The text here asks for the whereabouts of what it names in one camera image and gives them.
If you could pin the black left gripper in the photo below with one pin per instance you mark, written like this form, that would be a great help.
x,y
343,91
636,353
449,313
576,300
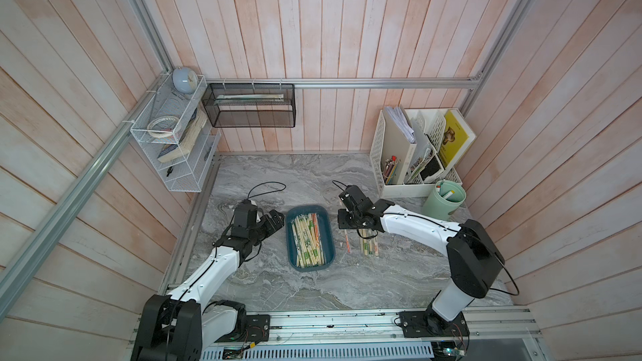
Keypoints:
x,y
272,228

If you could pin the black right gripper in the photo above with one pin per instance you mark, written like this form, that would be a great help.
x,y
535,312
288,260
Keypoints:
x,y
341,215

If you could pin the red printed chopsticks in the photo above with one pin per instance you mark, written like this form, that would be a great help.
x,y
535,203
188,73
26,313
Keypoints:
x,y
347,242

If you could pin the teal plastic storage tray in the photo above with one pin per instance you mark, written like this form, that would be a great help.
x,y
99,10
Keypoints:
x,y
309,238

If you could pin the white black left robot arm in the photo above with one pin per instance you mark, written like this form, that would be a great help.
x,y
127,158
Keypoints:
x,y
184,322

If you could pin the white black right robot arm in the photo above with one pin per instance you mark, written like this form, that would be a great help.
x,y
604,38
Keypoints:
x,y
474,260

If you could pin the bundle of coloured folders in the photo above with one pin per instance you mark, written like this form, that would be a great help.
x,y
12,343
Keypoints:
x,y
389,169

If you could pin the white file organizer rack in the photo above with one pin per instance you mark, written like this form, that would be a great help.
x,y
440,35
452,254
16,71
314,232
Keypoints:
x,y
428,125

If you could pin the mint green pen cup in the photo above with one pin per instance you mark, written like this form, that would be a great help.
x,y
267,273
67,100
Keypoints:
x,y
437,207

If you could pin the black booklet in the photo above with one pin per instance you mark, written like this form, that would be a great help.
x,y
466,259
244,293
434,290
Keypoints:
x,y
432,170

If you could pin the yellow capped white marker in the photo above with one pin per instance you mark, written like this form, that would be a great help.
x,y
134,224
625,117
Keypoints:
x,y
448,195

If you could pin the white papers in organizer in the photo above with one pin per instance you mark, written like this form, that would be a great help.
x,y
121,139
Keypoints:
x,y
398,117

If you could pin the yellow book with animal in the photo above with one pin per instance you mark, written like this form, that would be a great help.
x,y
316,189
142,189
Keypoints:
x,y
457,138

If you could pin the old book on shelf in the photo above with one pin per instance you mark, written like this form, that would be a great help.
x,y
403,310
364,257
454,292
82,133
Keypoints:
x,y
187,142

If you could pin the roll of tape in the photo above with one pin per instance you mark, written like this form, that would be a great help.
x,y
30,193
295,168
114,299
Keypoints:
x,y
162,127

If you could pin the small grey globe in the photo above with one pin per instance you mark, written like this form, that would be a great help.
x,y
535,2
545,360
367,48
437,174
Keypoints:
x,y
185,80

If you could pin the black mesh wall basket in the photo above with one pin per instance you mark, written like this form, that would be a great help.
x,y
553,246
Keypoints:
x,y
250,105

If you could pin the white wire wall shelf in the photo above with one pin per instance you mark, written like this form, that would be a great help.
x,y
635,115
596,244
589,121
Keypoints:
x,y
183,174

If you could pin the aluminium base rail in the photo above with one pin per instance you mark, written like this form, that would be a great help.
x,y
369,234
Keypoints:
x,y
480,333

